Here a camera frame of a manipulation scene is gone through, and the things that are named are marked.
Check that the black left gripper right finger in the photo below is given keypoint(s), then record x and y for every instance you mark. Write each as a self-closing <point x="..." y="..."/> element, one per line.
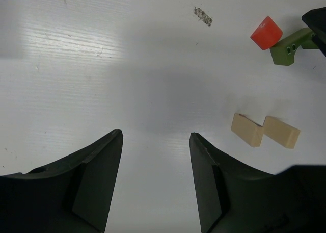
<point x="235" y="197"/>

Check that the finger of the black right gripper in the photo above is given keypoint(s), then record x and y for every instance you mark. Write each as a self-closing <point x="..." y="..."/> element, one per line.
<point x="316" y="20"/>

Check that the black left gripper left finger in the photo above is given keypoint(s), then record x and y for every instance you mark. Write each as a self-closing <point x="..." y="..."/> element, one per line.
<point x="72" y="194"/>

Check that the green wood block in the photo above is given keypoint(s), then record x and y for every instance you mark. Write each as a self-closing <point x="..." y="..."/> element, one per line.
<point x="284" y="51"/>

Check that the red wood cylinder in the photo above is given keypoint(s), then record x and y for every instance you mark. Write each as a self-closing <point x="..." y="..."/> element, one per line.
<point x="267" y="34"/>

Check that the natural wood block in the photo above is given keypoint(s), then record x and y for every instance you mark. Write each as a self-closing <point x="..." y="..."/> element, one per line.
<point x="281" y="132"/>
<point x="247" y="130"/>

